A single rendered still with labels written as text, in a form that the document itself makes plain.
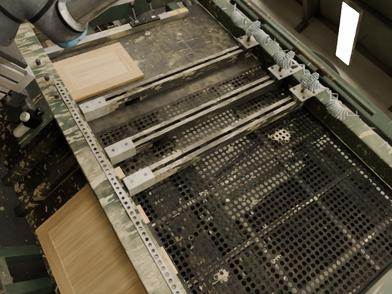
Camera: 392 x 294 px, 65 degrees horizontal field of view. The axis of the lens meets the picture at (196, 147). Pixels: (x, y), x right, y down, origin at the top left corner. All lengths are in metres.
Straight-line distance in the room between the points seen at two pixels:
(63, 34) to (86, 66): 0.74
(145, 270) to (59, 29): 0.89
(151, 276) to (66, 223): 0.71
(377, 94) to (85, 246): 5.92
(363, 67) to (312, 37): 1.19
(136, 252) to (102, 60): 1.12
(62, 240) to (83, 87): 0.81
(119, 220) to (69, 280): 0.56
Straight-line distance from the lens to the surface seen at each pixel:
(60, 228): 1.82
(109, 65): 1.88
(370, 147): 1.74
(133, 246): 1.27
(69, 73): 1.87
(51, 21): 1.16
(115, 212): 1.33
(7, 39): 1.19
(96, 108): 1.60
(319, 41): 7.16
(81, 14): 1.11
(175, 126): 1.50
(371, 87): 6.75
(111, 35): 2.06
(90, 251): 1.69
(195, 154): 1.42
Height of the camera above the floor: 1.42
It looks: 8 degrees down
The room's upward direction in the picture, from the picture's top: 49 degrees clockwise
